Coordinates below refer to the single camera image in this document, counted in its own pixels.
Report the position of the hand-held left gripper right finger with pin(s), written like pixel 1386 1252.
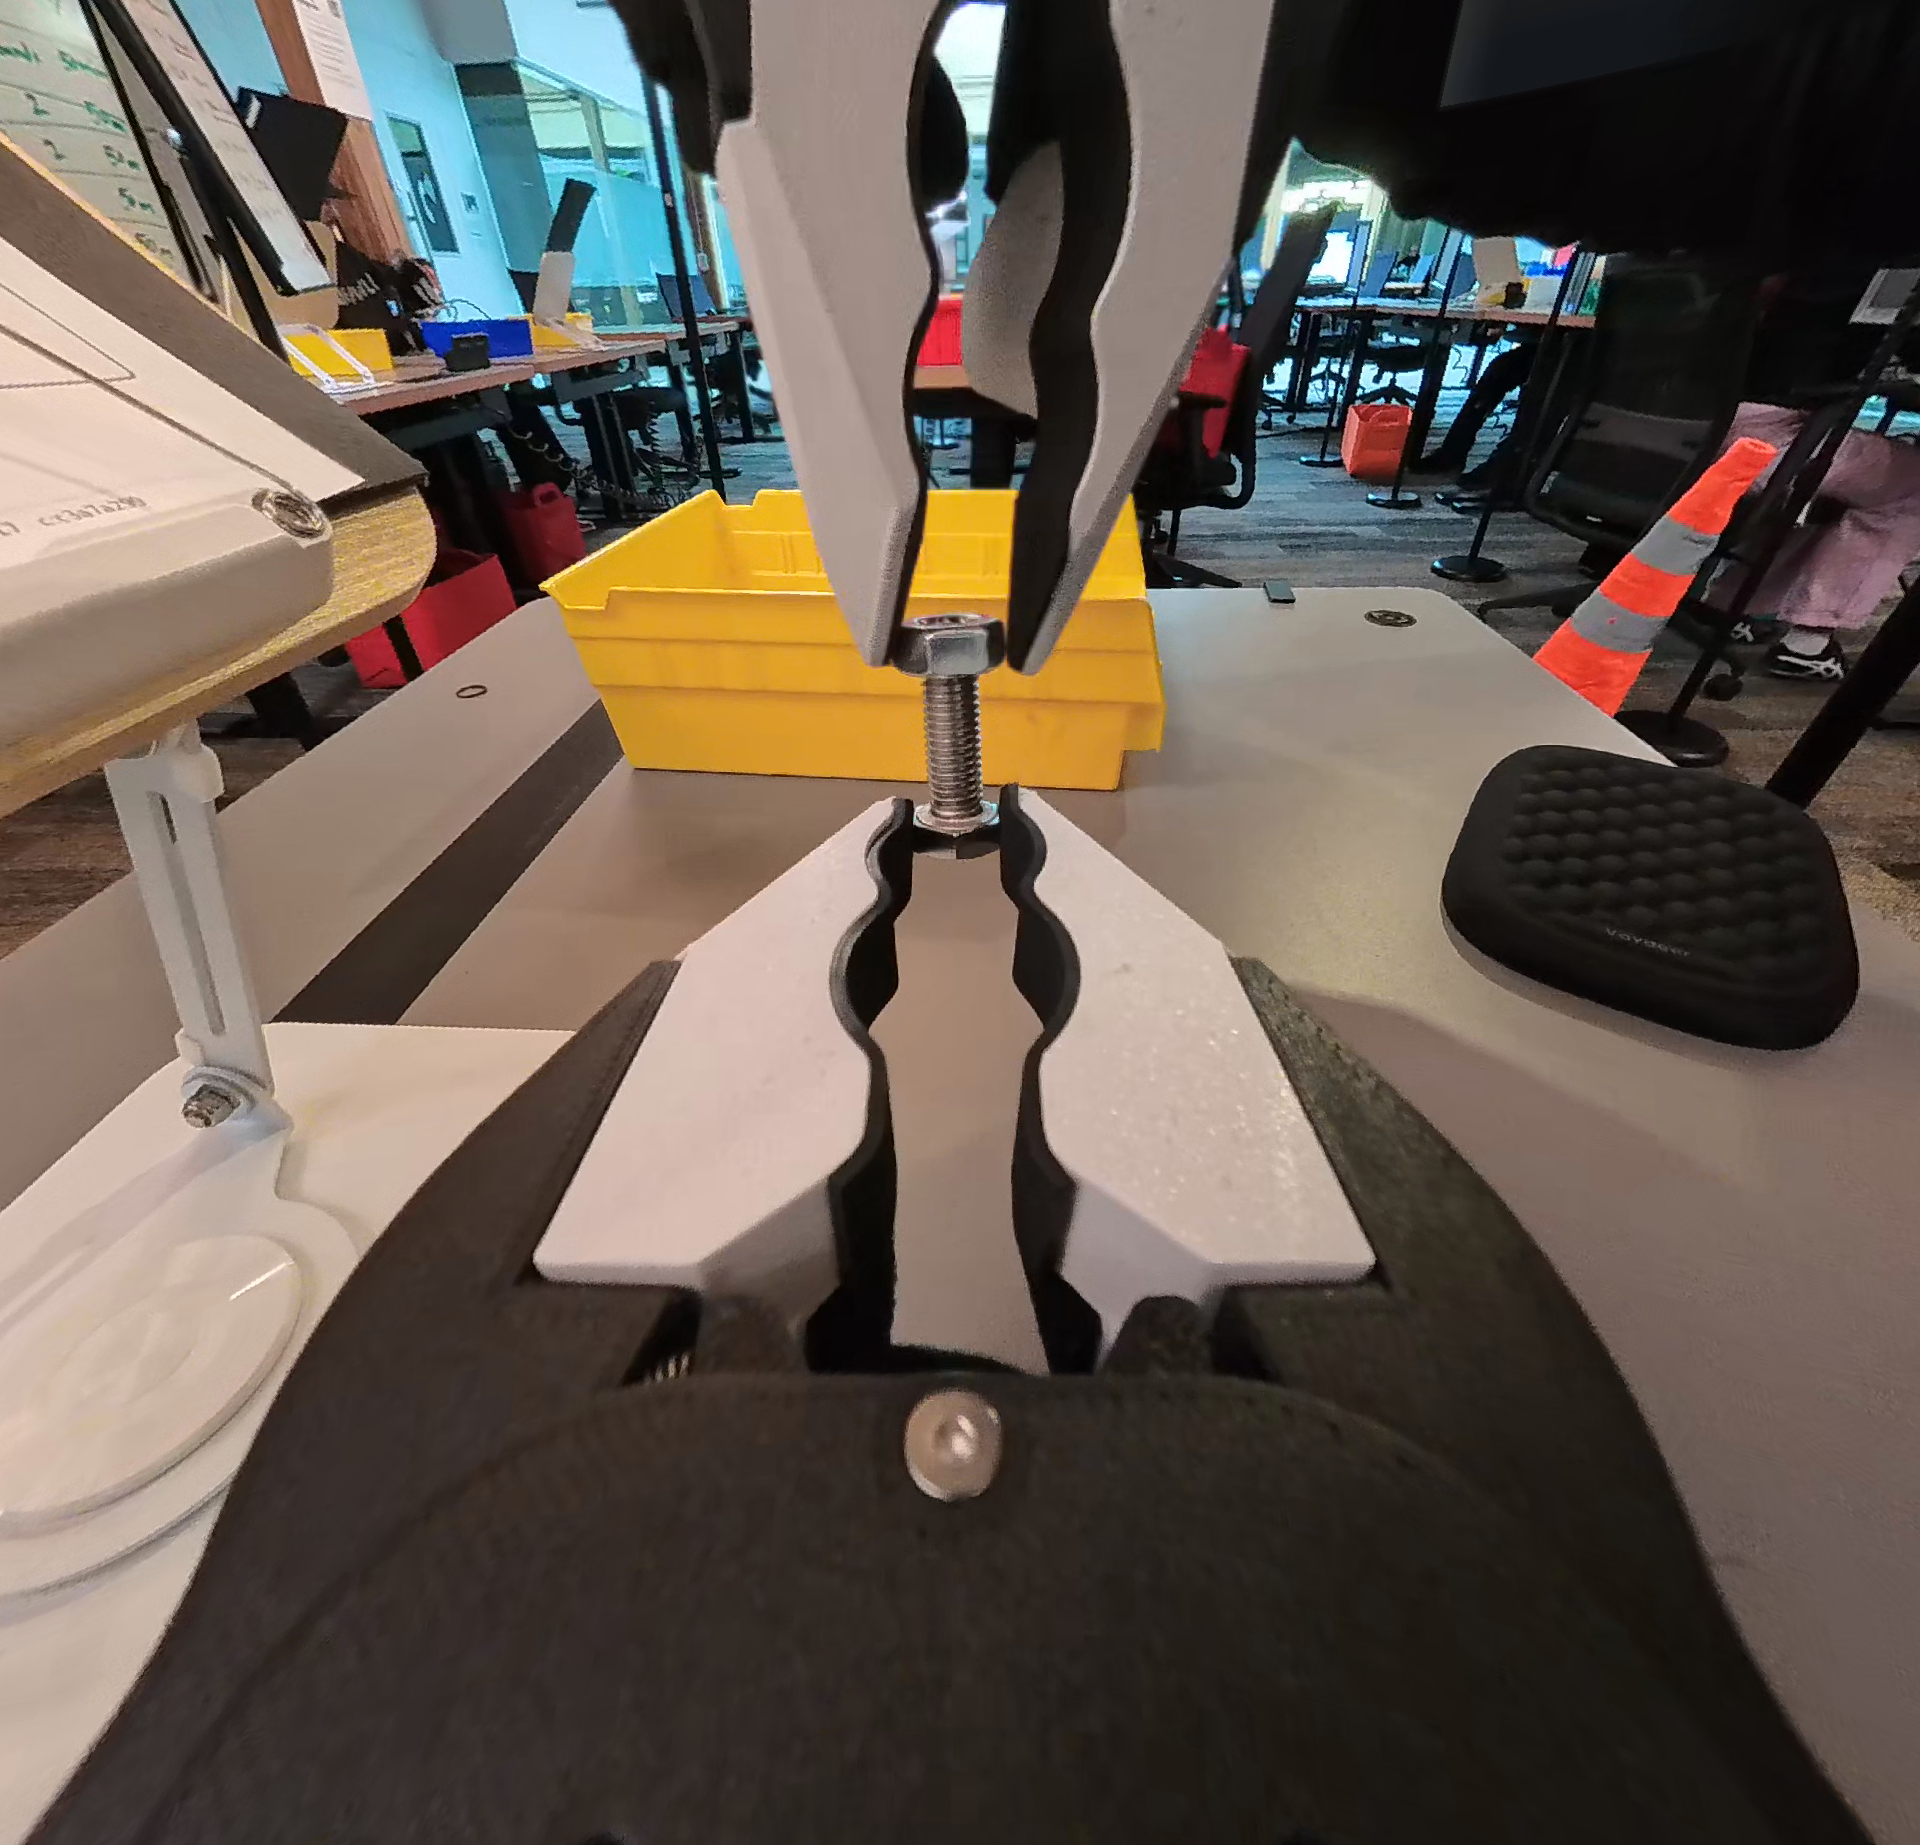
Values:
pixel 1186 1125

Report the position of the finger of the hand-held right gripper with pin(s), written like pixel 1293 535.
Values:
pixel 826 225
pixel 1186 150

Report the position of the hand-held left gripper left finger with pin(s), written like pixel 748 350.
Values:
pixel 720 1125

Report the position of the steel hex nut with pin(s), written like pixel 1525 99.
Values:
pixel 953 827

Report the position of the steel hex bolt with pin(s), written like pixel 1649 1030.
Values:
pixel 953 741

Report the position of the thin black pole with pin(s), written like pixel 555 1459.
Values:
pixel 683 285

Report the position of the red plastic bin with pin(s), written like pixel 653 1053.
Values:
pixel 942 337

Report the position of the red office chair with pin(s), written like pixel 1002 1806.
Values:
pixel 1208 405

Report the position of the small yellow bin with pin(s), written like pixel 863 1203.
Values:
pixel 361 350
pixel 566 331

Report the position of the blue plastic bin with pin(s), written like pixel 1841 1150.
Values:
pixel 503 333

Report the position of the orange plastic bin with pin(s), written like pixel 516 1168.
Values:
pixel 1377 441

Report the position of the white paper notice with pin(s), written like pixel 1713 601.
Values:
pixel 323 30

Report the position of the wooden column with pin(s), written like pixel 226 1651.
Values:
pixel 361 180

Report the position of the wooden office desk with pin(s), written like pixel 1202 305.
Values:
pixel 465 391

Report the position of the black flat panel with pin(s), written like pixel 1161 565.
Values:
pixel 292 150

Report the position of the red jerry can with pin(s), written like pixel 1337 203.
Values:
pixel 542 541

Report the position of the yellow plastic bin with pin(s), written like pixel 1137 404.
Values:
pixel 705 690

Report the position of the black display stand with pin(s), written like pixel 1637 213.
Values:
pixel 226 150

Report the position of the black textured rubber mat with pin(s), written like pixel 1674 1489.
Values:
pixel 1651 901

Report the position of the black mesh office chair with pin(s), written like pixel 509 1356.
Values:
pixel 1620 465

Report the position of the red fabric box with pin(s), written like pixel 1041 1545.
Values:
pixel 435 622

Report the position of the wooden stand board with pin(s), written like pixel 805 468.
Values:
pixel 383 571

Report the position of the black round stanchion base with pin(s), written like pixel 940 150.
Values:
pixel 1677 738

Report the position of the whiteboard with green writing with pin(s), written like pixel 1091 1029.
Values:
pixel 52 91

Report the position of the orange traffic cone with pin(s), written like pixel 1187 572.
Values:
pixel 1643 586

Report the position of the white sheet holder panel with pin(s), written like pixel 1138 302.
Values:
pixel 150 645

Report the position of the thick black pole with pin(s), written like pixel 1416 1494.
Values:
pixel 1846 720

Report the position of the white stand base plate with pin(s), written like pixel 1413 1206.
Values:
pixel 421 1110

